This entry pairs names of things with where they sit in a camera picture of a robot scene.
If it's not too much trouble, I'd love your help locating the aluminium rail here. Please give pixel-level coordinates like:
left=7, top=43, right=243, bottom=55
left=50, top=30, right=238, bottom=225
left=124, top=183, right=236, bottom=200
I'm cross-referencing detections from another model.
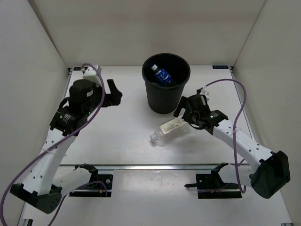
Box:
left=58, top=164, right=224, bottom=172

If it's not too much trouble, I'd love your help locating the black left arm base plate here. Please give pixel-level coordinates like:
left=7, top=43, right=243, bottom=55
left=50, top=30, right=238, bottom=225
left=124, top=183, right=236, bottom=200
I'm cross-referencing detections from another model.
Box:
left=69, top=170, right=113, bottom=198

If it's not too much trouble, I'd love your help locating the black plastic waste bin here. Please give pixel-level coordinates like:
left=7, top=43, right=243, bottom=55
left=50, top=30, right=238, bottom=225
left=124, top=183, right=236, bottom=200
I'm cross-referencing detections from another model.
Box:
left=142, top=53, right=190, bottom=114

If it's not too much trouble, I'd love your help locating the blue sticker right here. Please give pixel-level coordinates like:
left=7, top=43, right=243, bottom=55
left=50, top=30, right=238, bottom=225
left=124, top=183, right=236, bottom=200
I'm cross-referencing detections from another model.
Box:
left=212, top=65, right=229, bottom=70

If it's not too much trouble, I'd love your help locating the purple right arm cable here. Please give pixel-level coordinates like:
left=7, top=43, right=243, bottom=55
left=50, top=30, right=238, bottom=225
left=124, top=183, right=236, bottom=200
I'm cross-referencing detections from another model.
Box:
left=197, top=78, right=248, bottom=194

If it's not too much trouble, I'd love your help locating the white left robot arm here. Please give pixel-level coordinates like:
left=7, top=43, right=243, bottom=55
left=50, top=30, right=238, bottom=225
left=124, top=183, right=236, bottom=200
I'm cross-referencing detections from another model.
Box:
left=10, top=67, right=122, bottom=214

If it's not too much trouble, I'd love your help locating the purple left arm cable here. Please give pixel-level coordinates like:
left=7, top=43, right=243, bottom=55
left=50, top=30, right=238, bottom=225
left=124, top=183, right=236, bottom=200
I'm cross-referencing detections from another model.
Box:
left=0, top=62, right=108, bottom=226

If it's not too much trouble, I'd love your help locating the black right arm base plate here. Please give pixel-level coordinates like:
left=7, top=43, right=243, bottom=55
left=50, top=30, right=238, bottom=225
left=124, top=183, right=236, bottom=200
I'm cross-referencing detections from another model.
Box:
left=196, top=174, right=242, bottom=199

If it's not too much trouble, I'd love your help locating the clear bottle white label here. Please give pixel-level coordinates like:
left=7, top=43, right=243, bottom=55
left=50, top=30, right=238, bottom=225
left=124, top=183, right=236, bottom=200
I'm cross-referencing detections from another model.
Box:
left=150, top=118, right=190, bottom=143

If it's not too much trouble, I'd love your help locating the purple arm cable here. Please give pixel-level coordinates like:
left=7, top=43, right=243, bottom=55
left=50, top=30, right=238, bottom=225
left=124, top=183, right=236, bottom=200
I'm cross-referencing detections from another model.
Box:
left=0, top=62, right=108, bottom=226
left=197, top=78, right=248, bottom=194

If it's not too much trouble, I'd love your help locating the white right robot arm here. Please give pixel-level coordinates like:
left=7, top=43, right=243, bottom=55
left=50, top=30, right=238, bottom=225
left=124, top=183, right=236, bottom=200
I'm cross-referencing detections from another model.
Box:
left=174, top=94, right=290, bottom=199

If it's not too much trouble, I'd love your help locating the clear bottle blue label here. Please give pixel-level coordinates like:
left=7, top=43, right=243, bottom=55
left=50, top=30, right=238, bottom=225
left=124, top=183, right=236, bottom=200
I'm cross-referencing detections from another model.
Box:
left=151, top=65, right=172, bottom=86

